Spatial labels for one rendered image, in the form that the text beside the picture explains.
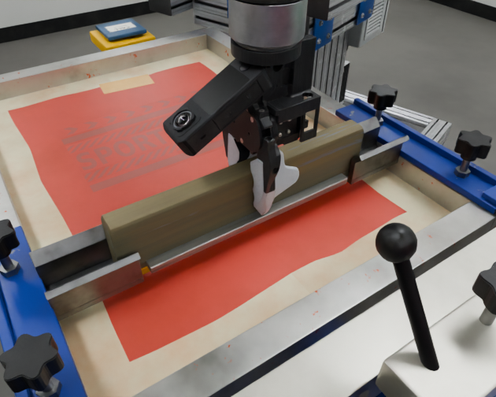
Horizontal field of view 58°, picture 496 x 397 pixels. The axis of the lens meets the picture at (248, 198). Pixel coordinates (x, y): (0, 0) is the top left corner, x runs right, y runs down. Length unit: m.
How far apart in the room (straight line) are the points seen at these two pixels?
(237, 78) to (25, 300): 0.31
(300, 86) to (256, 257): 0.22
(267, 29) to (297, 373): 0.30
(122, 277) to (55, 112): 0.49
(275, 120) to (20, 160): 0.47
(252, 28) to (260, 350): 0.30
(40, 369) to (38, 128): 0.56
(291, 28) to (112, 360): 0.37
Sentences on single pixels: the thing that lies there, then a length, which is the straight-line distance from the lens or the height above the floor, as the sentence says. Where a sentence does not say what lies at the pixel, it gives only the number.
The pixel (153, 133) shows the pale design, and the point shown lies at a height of 0.95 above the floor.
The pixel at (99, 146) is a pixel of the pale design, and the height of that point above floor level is 0.95.
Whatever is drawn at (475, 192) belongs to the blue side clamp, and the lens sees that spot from 0.66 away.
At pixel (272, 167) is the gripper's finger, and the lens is 0.48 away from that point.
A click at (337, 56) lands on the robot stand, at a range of 1.64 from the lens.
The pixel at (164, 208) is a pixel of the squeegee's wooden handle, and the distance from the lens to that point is 0.48.
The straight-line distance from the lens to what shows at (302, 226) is 0.61.
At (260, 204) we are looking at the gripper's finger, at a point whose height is 1.02.
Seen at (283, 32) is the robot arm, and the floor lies 1.23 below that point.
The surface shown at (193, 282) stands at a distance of 0.54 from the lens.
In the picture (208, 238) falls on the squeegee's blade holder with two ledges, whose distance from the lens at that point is 0.53.
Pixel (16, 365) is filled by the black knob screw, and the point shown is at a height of 1.06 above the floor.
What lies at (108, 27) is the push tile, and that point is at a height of 0.97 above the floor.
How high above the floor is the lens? 1.38
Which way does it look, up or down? 41 degrees down
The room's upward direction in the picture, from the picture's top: straight up
